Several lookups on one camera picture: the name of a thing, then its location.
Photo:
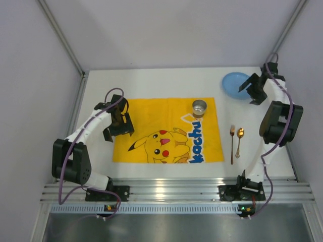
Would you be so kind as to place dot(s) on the copper fork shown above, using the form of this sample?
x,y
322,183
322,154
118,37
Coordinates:
x,y
232,133

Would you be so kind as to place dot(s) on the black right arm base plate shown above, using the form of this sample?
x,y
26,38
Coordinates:
x,y
230,193

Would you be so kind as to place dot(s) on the perforated metal cable tray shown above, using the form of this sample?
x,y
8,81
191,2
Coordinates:
x,y
153,209

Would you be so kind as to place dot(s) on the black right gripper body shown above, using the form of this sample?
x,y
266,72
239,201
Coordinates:
x,y
253,88

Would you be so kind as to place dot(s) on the blue plastic plate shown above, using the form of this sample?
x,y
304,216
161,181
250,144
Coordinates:
x,y
231,83

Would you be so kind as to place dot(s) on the copper spoon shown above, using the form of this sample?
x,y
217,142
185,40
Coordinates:
x,y
240,135

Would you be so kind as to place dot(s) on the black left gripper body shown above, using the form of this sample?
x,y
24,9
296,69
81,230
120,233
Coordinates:
x,y
120,129

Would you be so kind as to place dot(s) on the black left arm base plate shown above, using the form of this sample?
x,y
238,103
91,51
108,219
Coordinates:
x,y
123,192

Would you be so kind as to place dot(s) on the aluminium mounting rail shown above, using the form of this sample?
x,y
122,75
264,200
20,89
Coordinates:
x,y
206,190

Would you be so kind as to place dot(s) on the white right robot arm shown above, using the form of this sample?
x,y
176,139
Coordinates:
x,y
280,121

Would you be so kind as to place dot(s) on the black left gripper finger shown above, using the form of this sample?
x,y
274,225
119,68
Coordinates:
x,y
107,135
127,126

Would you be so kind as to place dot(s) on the steel cup with cork base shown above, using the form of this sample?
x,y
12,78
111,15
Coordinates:
x,y
199,108

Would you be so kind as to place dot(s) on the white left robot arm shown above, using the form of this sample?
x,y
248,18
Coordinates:
x,y
71,159

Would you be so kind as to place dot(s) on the yellow Pikachu cloth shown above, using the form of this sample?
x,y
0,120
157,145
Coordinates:
x,y
166,132

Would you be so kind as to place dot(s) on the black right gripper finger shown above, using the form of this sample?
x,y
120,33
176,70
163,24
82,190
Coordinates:
x,y
251,81
258,99

